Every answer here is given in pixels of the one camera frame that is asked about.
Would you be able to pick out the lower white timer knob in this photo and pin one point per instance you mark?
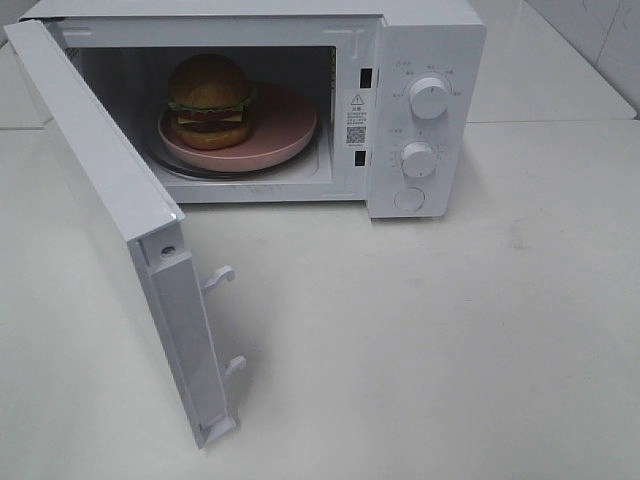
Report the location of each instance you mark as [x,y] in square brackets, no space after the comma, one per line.
[418,160]

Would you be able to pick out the upper white power knob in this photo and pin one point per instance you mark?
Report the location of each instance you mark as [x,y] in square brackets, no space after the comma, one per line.
[429,97]

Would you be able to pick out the pink round plate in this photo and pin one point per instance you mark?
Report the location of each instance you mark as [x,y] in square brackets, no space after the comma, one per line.
[284,123]

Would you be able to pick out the white warning label sticker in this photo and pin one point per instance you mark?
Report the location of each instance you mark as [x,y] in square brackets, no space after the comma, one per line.
[356,108]

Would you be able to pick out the burger with lettuce and cheese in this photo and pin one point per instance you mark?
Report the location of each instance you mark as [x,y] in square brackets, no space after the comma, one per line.
[210,102]

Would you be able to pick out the round white door button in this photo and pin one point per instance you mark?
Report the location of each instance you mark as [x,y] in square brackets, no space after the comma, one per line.
[410,199]

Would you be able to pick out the white microwave door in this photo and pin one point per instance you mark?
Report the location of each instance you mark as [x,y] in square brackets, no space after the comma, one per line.
[129,212]

